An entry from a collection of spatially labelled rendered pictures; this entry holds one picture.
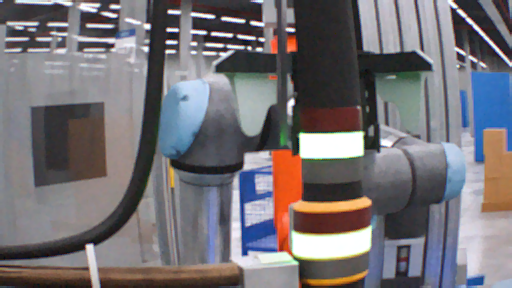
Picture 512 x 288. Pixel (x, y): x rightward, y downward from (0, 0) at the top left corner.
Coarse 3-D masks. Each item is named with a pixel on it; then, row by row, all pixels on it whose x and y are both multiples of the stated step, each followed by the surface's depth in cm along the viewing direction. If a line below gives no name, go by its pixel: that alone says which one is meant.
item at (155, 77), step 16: (160, 0) 34; (160, 16) 34; (160, 32) 34; (160, 48) 34; (160, 64) 34; (160, 80) 34; (160, 96) 34; (144, 112) 34; (160, 112) 34; (144, 128) 34; (144, 144) 34; (144, 160) 34; (144, 176) 34; (128, 192) 34; (144, 192) 34; (128, 208) 34; (112, 224) 33; (48, 240) 33; (64, 240) 33; (80, 240) 33; (96, 240) 33; (0, 256) 31; (16, 256) 32; (32, 256) 32; (48, 256) 32; (96, 272) 32
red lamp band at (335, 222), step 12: (300, 216) 36; (312, 216) 36; (324, 216) 35; (336, 216) 35; (348, 216) 35; (360, 216) 36; (300, 228) 36; (312, 228) 36; (324, 228) 35; (336, 228) 35; (348, 228) 35; (360, 228) 36
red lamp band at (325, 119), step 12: (300, 108) 37; (312, 108) 36; (324, 108) 35; (336, 108) 35; (348, 108) 36; (360, 108) 36; (300, 120) 37; (312, 120) 36; (324, 120) 35; (336, 120) 35; (348, 120) 36; (360, 120) 36
